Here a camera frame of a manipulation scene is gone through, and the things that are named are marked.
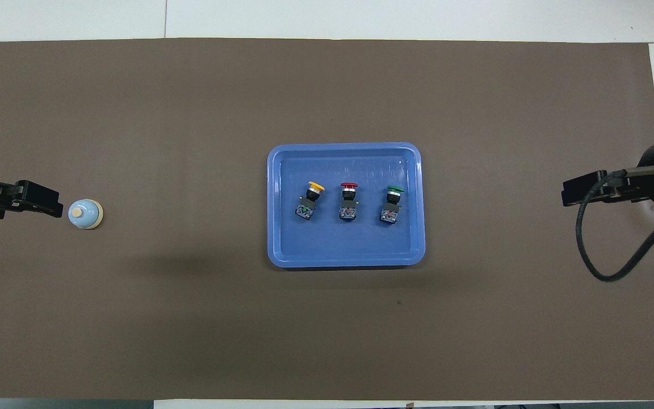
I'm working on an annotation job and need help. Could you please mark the green push button switch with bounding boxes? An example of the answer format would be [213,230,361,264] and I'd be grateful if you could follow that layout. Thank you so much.
[379,185,406,224]

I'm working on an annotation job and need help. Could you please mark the blue plastic tray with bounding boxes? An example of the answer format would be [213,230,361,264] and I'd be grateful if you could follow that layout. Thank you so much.
[266,142,426,269]

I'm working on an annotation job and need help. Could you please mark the red push button switch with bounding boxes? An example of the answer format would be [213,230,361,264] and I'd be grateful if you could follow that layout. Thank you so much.
[338,182,359,222]

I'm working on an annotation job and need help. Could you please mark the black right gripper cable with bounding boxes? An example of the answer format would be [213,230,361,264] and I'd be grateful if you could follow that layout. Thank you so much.
[575,164,654,283]

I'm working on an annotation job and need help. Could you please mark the brown table mat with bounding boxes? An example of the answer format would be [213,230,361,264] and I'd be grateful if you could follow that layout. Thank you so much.
[0,38,654,401]

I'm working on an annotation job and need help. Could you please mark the yellow push button switch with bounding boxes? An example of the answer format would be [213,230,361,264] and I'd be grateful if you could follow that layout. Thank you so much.
[294,181,326,222]

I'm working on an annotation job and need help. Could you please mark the light blue call bell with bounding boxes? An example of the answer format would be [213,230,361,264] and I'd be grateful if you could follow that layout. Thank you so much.
[68,200,104,231]

